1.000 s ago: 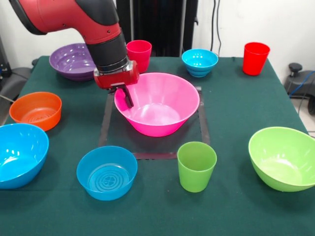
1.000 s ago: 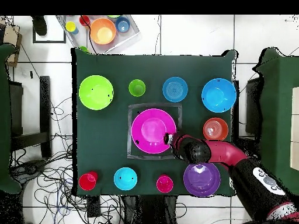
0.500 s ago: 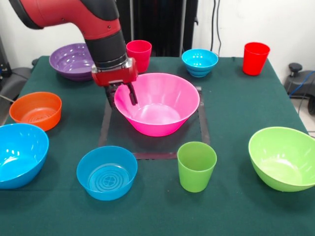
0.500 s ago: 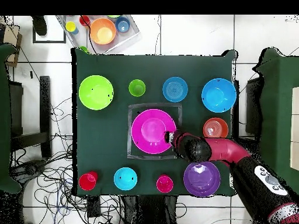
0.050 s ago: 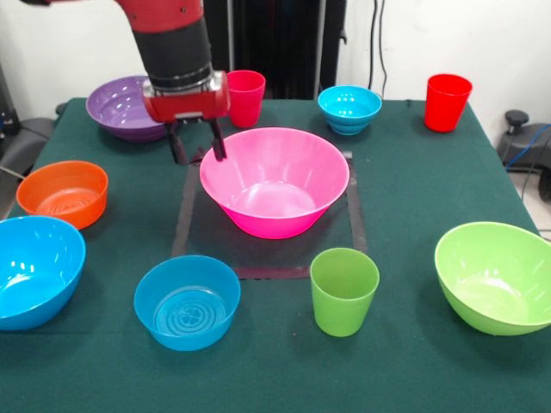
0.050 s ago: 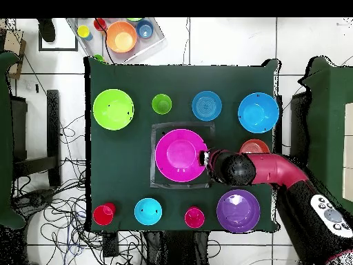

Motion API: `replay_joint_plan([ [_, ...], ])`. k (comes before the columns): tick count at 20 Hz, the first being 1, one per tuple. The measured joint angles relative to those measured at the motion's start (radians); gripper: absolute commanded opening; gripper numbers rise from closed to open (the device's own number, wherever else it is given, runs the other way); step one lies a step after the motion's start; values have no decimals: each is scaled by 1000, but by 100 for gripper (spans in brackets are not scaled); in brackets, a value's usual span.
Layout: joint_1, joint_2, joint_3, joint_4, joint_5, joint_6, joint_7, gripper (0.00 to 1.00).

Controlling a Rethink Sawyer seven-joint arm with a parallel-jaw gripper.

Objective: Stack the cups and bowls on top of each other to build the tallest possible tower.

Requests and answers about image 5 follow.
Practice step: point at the green cup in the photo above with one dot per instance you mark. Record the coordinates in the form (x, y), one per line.
(344, 301)

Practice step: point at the pink cup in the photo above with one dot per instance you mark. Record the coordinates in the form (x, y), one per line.
(247, 103)

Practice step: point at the black floor device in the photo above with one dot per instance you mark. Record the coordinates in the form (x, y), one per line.
(516, 142)
(26, 137)

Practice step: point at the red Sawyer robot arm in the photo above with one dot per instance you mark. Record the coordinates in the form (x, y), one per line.
(172, 47)

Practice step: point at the orange ribbed bowl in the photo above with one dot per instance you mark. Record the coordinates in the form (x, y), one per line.
(64, 193)

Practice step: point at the dark green table cloth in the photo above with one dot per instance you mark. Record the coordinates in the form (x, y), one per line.
(275, 370)

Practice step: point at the medium blue ribbed bowl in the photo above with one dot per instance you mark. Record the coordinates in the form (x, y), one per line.
(185, 301)

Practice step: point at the large green bowl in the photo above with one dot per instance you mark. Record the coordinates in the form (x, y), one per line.
(490, 284)

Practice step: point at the small cyan bowl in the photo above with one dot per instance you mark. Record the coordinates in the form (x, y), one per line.
(348, 107)

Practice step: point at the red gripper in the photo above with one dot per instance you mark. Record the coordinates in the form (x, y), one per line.
(189, 105)

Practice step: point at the red cup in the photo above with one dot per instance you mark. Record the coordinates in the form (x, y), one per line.
(447, 107)

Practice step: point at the purple bowl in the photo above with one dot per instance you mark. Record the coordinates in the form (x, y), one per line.
(116, 112)

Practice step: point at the large pink bowl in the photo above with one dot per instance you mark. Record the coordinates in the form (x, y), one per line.
(275, 206)

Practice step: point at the large blue bowl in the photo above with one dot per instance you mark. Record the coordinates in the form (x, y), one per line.
(39, 275)

